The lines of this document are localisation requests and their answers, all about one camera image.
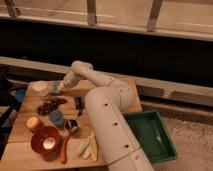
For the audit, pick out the small metal cup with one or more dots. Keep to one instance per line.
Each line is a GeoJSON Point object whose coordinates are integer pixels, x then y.
{"type": "Point", "coordinates": [71, 125]}

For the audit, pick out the black handled tool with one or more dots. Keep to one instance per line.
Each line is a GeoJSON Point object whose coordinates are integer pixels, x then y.
{"type": "Point", "coordinates": [79, 105]}

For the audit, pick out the green plastic tray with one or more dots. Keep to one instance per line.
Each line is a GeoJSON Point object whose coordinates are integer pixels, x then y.
{"type": "Point", "coordinates": [151, 133]}

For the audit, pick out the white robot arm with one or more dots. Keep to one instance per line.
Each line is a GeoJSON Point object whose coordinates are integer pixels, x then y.
{"type": "Point", "coordinates": [104, 105]}

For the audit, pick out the blue object at left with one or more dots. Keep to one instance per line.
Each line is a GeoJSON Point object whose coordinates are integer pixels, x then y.
{"type": "Point", "coordinates": [20, 95]}

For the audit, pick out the bunch of dark grapes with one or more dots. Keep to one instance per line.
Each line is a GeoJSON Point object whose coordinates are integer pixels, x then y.
{"type": "Point", "coordinates": [51, 104]}

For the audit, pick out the orange carrot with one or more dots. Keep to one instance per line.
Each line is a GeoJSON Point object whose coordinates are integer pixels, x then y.
{"type": "Point", "coordinates": [63, 155]}

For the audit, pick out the blue sponge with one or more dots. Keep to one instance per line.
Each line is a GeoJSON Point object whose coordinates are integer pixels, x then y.
{"type": "Point", "coordinates": [56, 88]}

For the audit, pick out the white cup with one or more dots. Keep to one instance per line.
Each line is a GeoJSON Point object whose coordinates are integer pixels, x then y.
{"type": "Point", "coordinates": [41, 88]}

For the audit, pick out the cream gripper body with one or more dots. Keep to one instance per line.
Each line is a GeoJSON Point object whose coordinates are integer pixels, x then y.
{"type": "Point", "coordinates": [62, 86]}

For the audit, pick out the orange fruit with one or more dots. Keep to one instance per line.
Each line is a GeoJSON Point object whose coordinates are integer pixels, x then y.
{"type": "Point", "coordinates": [34, 123]}

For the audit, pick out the orange bowl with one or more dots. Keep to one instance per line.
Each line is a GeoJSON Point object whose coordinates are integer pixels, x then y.
{"type": "Point", "coordinates": [45, 140]}

